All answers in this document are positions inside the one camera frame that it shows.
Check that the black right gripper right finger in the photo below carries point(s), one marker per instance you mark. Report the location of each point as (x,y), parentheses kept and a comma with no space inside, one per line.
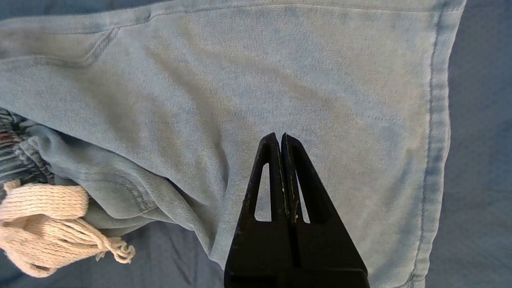
(328,252)

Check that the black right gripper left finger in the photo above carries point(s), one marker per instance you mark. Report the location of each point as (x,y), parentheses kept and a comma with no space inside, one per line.
(260,252)

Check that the light blue denim shorts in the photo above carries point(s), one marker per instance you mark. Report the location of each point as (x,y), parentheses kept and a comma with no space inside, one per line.
(280,72)

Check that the bed with blue sheet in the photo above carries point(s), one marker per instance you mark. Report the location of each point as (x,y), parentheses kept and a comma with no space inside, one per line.
(480,160)

